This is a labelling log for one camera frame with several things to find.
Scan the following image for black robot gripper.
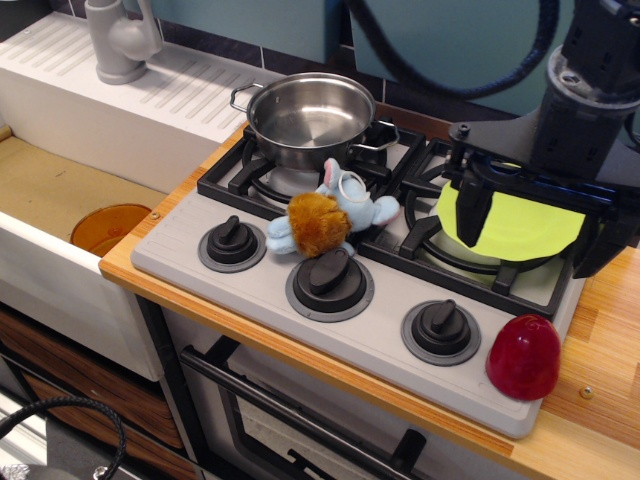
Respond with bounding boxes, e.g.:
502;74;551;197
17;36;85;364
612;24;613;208
448;109;639;279

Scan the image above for red toy sweet potato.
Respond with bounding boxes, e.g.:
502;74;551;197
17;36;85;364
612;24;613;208
485;314;561;401

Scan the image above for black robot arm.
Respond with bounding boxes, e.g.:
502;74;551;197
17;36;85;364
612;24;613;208
444;1;639;278

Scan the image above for lime green plate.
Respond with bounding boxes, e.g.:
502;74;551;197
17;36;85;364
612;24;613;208
436;162;587;263

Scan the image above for black stove grate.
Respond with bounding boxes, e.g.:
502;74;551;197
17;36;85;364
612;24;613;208
197;128;570;318

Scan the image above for right black stove knob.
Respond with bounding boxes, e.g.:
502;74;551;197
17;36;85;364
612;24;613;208
401;299;481;367

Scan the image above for black stove knob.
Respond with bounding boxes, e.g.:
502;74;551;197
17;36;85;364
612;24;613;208
198;215;266;274
401;299;481;367
285;248;375;323

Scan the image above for grey toy stove top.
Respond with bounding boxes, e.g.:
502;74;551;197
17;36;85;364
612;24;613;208
130;119;586;440

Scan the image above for middle black stove knob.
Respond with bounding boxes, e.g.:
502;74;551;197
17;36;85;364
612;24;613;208
285;248;375;323

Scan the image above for stainless steel pot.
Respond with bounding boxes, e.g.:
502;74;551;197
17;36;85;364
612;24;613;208
230;72;400;172

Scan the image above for left black stove knob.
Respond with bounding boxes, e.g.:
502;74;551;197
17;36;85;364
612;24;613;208
198;215;266;274

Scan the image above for stuffed elephant with brown mane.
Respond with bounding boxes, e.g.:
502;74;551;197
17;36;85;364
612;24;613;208
266;158;400;258

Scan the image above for toy oven door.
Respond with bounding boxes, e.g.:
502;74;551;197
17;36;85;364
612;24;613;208
165;311;520;479

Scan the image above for grey toy faucet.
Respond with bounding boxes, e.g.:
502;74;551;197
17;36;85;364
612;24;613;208
85;0;163;85

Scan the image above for white toy sink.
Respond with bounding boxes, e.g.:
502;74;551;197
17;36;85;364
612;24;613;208
1;13;274;381

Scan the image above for wood grain drawer fronts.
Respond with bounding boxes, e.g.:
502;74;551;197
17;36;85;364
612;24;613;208
1;305;199;479

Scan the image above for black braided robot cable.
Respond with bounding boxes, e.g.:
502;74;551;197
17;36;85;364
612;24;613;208
344;0;561;101

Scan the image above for black oven door handle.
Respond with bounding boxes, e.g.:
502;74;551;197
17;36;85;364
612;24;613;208
180;346;415;480

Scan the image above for black braided foreground cable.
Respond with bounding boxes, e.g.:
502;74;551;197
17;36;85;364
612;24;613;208
0;395;126;480

